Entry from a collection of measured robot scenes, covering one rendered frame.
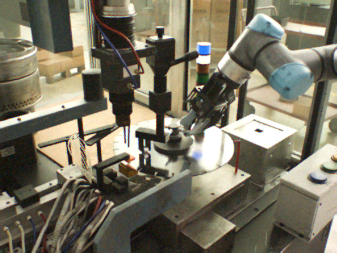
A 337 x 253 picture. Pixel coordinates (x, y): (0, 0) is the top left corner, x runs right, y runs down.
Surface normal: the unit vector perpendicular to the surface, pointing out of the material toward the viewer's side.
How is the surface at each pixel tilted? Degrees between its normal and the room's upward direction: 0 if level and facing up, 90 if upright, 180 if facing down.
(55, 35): 90
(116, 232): 90
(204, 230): 0
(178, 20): 90
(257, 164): 90
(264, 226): 0
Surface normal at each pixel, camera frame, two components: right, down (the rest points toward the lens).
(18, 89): 0.74, 0.29
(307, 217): -0.73, 0.29
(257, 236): 0.01, -0.90
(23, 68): 0.88, 0.21
